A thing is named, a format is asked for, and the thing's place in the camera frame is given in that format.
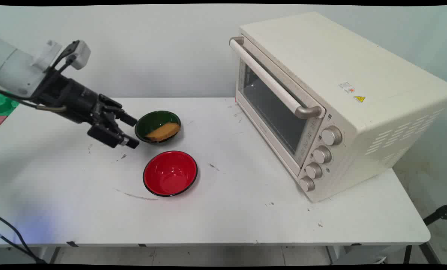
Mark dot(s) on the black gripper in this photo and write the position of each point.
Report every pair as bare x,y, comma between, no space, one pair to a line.
71,97

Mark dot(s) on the cream toaster oven body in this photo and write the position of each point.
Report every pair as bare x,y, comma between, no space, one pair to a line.
358,75

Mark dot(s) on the white label sticker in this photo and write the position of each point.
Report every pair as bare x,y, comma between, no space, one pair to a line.
347,87

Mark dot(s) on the brown bread slice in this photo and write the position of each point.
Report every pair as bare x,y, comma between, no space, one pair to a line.
163,132

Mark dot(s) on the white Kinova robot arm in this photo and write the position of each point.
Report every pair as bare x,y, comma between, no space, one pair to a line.
15,71

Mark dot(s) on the yellow warning sticker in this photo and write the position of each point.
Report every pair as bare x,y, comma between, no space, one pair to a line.
359,99

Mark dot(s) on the green cloth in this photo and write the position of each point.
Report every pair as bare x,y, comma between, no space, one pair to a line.
4,105

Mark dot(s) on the dark green bowl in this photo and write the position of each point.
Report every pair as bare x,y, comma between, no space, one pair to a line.
150,122

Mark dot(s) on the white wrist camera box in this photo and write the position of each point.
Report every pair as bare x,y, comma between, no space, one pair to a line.
81,54

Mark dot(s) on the red bowl with black rim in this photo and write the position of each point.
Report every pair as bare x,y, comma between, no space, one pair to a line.
170,173

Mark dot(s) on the large silver oven knob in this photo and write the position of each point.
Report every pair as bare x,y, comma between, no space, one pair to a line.
332,135

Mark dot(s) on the black tripod leg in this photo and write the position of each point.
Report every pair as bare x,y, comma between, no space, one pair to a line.
438,213

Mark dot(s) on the black table leg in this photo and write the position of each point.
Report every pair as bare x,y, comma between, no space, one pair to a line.
407,254
431,254

